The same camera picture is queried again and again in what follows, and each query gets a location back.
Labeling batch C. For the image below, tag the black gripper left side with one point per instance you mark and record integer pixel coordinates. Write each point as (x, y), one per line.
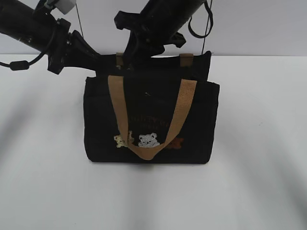
(70, 50)

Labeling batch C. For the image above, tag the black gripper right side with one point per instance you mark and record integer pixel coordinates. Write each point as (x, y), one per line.
(156, 29)

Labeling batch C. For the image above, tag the white camera box on arm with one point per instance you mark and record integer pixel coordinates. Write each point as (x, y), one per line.
(64, 6)

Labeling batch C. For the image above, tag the black tote bag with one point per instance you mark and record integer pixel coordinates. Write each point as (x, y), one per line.
(162, 111)

